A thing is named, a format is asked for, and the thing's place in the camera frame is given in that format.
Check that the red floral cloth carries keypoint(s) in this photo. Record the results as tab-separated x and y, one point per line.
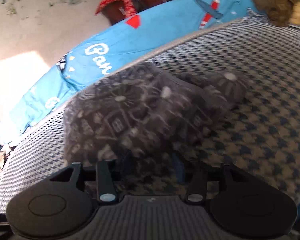
130	9

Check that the grey patterned fleece garment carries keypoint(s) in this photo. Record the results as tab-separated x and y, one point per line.
142	109

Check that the houndstooth sofa cushion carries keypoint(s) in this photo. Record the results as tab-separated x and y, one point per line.
260	135

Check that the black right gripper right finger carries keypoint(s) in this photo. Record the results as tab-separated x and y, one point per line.
196	176

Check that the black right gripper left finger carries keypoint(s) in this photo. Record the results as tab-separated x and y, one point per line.
98	181

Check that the blue cartoon print pillow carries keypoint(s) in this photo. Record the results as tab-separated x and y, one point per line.
110	50

